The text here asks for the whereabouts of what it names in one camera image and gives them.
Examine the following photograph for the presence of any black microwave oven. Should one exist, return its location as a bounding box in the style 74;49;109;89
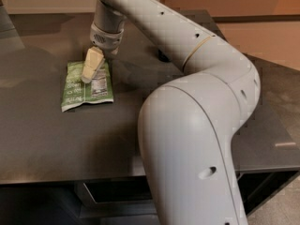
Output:
74;181;152;207

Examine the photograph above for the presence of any blue Pepsi soda can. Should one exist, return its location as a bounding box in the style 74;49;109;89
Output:
157;51;170;63

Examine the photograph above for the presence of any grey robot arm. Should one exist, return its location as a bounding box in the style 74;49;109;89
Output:
91;0;261;225

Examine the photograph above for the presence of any green jalapeno chip bag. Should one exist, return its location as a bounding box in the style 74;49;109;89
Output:
61;61;113;112

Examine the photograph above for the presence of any grey shelf under table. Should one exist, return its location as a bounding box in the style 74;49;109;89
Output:
50;187;157;219

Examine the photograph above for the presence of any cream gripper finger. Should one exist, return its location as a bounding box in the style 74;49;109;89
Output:
82;47;105;83

